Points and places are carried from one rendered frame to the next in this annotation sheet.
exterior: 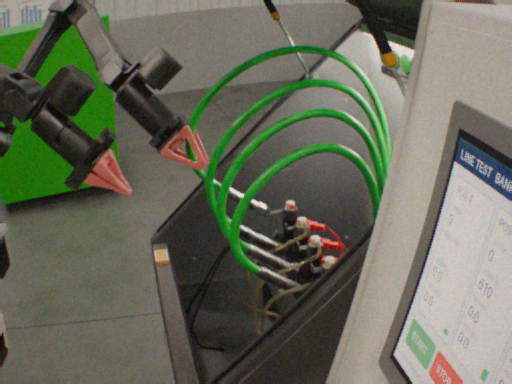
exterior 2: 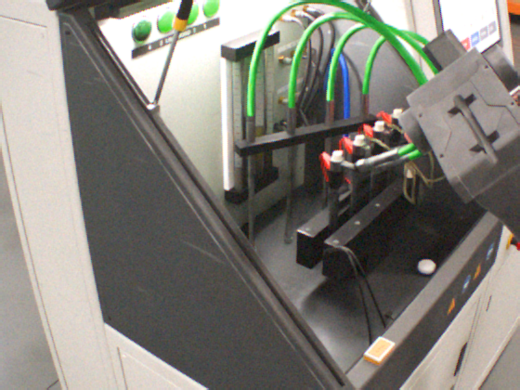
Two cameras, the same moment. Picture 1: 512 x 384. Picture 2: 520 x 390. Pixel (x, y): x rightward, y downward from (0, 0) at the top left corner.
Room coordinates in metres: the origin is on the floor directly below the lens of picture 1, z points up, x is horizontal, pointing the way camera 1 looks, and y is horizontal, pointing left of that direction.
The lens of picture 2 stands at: (1.95, 0.67, 1.74)
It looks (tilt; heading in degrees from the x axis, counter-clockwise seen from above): 32 degrees down; 229
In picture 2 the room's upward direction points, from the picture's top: straight up
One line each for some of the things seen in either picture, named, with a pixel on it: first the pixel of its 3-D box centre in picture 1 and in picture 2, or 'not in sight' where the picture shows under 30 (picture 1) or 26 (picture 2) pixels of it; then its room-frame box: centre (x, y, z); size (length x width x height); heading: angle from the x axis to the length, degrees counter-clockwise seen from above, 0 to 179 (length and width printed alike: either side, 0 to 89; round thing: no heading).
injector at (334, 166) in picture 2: (286, 259); (338, 209); (1.12, -0.05, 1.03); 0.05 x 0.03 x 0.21; 101
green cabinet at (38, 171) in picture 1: (46, 105); not in sight; (4.49, 1.55, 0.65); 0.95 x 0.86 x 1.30; 112
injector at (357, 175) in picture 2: (296, 278); (360, 191); (1.04, -0.07, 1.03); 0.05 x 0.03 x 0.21; 101
